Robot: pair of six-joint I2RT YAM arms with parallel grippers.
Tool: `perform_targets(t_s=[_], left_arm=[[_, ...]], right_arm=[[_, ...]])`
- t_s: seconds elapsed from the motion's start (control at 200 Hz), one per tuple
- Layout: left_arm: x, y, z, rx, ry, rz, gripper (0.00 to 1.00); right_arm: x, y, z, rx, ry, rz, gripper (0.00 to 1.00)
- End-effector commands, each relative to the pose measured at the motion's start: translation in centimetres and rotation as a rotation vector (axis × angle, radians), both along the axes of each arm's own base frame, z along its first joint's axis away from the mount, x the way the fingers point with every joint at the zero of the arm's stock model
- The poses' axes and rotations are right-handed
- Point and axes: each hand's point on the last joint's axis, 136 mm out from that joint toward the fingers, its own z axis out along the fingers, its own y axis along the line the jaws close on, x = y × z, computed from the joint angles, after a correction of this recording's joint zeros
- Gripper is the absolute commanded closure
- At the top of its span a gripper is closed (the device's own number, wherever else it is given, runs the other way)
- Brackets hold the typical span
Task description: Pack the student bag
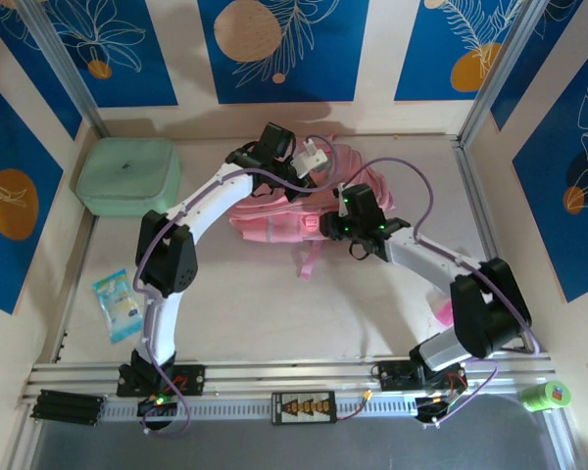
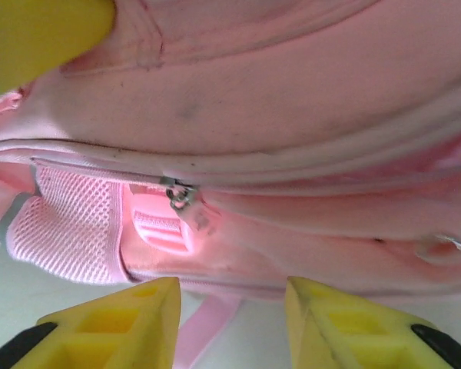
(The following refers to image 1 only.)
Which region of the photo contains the pink school backpack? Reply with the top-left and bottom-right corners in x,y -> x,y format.
227,139 -> 398,281

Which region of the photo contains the pink and white packet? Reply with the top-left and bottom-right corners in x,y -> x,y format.
423,288 -> 455,327

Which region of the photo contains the blue poster large peach circle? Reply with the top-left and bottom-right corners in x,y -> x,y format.
197,0 -> 370,105

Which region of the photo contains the mint green storage case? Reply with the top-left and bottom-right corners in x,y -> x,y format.
75,136 -> 183,218

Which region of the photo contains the blue poster white flower outline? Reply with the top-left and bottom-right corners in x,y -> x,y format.
41,0 -> 179,109

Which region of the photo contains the blue poster fern orange circle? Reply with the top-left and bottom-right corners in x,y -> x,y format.
393,0 -> 525,103

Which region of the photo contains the black power distribution board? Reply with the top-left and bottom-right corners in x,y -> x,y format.
270,391 -> 338,426

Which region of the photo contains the blue poster leaves dark circle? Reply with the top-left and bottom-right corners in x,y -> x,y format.
512,46 -> 588,305

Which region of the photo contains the blue wet wipes packet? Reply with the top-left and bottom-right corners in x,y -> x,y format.
91,267 -> 147,345

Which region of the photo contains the green thread spool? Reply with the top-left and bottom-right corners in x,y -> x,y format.
521,380 -> 571,413

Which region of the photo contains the blue poster orange oval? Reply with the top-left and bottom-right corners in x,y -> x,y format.
0,68 -> 65,315

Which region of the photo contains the black bar bundle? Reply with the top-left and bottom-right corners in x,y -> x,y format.
30,389 -> 108,428

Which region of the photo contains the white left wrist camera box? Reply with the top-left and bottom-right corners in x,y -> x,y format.
293,140 -> 330,178

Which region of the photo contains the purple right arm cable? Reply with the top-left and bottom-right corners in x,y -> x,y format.
345,157 -> 541,430

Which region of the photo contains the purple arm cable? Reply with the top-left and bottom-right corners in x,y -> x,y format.
345,157 -> 541,430
133,135 -> 335,439

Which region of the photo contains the aluminium side rail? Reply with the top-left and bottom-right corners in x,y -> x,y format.
451,136 -> 534,354
52,212 -> 100,364

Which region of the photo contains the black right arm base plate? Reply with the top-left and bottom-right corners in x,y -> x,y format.
377,359 -> 467,393

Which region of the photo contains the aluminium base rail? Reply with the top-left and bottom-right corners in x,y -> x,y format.
22,352 -> 556,399

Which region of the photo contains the red wire orange connector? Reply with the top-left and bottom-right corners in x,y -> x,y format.
335,389 -> 374,422

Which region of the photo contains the aluminium frame post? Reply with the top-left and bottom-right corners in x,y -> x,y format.
17,0 -> 110,140
458,0 -> 553,148

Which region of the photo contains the grey slotted cable duct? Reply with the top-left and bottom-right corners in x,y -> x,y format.
100,395 -> 420,423

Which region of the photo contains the blue floral wall poster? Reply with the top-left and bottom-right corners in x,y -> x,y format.
489,0 -> 584,132
0,0 -> 83,142

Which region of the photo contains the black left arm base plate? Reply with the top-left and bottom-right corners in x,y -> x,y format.
116,362 -> 207,398

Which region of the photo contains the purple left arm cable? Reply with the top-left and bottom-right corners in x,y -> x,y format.
133,135 -> 335,439

